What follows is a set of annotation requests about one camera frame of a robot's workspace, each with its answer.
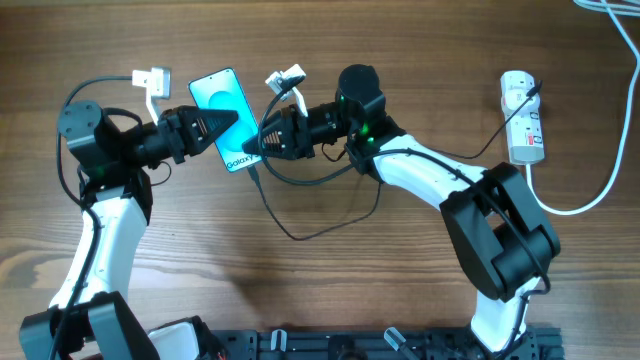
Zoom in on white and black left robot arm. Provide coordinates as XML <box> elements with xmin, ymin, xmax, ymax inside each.
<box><xmin>19</xmin><ymin>101</ymin><xmax>239</xmax><ymax>359</ymax></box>

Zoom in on black USB charging cable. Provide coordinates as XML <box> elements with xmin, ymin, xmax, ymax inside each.
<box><xmin>246</xmin><ymin>79</ymin><xmax>544</xmax><ymax>242</ymax></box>

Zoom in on blue Galaxy smartphone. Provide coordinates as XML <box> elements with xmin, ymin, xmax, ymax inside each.
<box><xmin>188</xmin><ymin>67</ymin><xmax>261</xmax><ymax>173</ymax></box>

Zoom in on white cables at corner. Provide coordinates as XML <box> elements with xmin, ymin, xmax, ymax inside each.
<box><xmin>572</xmin><ymin>0</ymin><xmax>640</xmax><ymax>19</ymax></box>

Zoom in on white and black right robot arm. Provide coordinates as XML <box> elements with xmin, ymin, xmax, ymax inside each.
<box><xmin>243</xmin><ymin>64</ymin><xmax>561</xmax><ymax>359</ymax></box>

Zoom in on white power strip cord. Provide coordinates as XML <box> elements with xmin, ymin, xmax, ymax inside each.
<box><xmin>524</xmin><ymin>0</ymin><xmax>640</xmax><ymax>217</ymax></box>

